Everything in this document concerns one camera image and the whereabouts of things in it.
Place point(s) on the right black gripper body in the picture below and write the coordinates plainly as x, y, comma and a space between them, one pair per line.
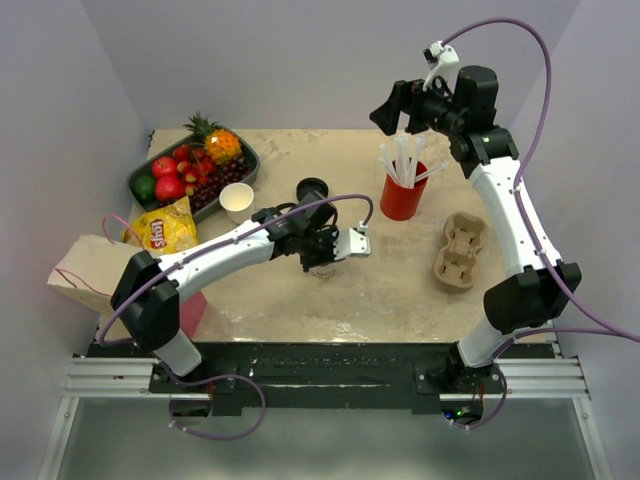
430, 109

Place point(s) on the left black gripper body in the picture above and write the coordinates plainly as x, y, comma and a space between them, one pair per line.
318, 248

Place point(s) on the white paper cup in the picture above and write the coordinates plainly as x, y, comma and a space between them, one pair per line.
323, 271
238, 201

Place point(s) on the black cup lid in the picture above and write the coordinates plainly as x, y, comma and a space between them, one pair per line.
311, 185

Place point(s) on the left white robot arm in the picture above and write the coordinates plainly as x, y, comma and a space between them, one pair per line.
149, 294

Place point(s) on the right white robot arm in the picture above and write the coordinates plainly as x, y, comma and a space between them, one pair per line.
529, 296

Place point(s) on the white wrapped straws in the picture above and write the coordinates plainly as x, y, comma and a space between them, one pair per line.
402, 157

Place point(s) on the red straw holder cup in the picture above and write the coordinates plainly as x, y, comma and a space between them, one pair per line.
399, 203

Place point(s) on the purple grape bunch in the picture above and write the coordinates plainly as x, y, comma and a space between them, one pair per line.
209, 187

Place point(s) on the grey fruit tray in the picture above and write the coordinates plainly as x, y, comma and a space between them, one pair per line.
192, 162

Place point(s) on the cardboard cup carrier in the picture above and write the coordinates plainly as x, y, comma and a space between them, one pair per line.
456, 264

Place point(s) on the yellow chips bag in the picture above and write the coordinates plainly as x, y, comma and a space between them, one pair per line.
167, 230

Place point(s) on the red apple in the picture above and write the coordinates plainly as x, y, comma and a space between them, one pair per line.
164, 166
169, 188

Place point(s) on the green lime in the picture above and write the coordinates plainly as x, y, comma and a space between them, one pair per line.
144, 188

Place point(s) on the brown paper bag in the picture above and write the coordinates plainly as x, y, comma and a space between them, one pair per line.
89, 274

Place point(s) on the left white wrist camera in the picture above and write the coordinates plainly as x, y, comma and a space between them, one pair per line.
352, 242

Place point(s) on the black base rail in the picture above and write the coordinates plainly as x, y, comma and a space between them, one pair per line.
423, 379

